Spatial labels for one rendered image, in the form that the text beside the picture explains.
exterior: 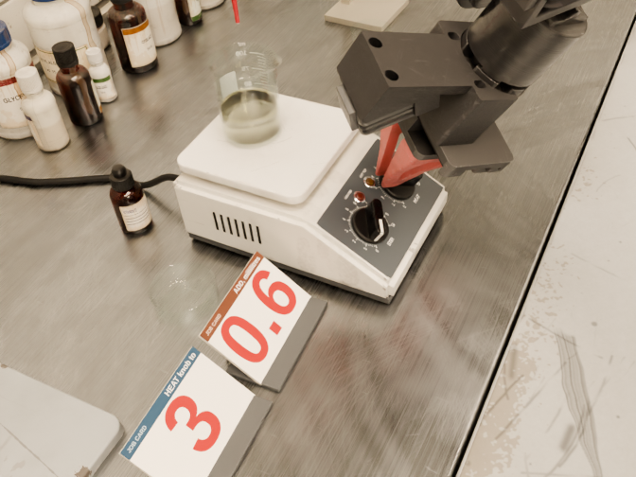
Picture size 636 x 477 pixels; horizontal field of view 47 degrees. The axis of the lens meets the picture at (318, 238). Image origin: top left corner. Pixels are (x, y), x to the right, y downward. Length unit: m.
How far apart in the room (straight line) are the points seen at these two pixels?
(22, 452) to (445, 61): 0.39
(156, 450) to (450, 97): 0.30
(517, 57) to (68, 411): 0.39
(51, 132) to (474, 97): 0.47
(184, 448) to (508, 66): 0.33
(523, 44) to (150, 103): 0.49
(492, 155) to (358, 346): 0.17
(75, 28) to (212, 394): 0.47
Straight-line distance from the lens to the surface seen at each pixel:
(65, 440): 0.56
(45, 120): 0.80
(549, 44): 0.48
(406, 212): 0.61
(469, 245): 0.64
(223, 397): 0.54
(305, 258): 0.59
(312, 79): 0.85
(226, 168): 0.60
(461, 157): 0.52
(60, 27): 0.85
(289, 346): 0.57
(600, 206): 0.70
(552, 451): 0.53
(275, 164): 0.59
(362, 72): 0.46
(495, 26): 0.49
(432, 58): 0.48
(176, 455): 0.51
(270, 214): 0.58
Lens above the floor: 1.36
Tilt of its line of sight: 45 degrees down
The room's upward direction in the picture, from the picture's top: 6 degrees counter-clockwise
